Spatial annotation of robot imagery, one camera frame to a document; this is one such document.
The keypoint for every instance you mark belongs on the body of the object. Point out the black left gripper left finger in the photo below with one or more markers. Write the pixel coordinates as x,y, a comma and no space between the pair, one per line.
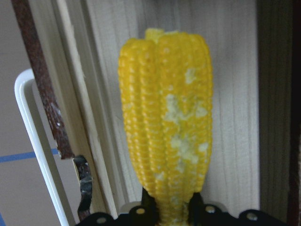
144,214

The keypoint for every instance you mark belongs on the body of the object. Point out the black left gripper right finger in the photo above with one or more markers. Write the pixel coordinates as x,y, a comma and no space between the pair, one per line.
202,214

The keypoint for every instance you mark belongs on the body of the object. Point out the yellow corn cob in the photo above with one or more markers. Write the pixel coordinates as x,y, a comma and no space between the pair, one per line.
166,87

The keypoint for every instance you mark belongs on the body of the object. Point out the dark wooden drawer cabinet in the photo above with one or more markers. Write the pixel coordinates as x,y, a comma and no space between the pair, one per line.
279,112

